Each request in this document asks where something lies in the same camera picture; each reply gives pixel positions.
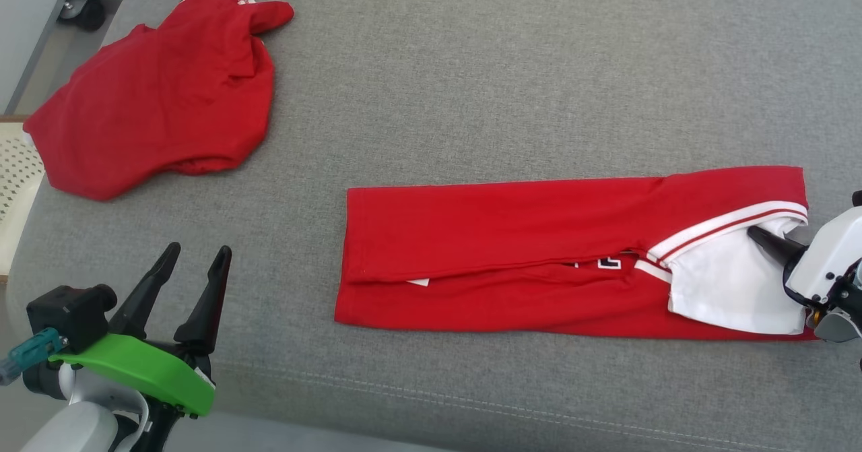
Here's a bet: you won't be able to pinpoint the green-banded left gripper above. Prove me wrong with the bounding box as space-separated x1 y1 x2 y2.
51 242 232 452

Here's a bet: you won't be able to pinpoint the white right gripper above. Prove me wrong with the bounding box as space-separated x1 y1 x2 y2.
746 204 862 304

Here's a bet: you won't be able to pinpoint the red shorts with white panels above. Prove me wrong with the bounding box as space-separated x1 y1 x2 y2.
24 0 295 202

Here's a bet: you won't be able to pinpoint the red Bulls 23 jersey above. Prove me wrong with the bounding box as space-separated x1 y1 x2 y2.
335 166 819 342

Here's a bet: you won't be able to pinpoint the cream perforated basket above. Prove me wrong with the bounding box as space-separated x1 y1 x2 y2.
0 115 46 281

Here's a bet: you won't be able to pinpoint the black caster wheel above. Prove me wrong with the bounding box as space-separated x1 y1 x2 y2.
57 0 106 33

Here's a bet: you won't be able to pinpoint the grey fabric sofa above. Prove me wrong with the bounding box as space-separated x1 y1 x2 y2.
0 0 862 452

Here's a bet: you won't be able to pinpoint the teal cable connector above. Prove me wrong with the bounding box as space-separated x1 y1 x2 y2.
0 327 69 387

